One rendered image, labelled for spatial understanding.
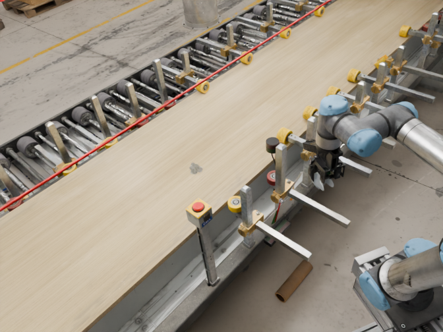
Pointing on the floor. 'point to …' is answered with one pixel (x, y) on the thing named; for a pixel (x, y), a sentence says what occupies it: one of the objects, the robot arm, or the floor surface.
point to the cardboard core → (290, 285)
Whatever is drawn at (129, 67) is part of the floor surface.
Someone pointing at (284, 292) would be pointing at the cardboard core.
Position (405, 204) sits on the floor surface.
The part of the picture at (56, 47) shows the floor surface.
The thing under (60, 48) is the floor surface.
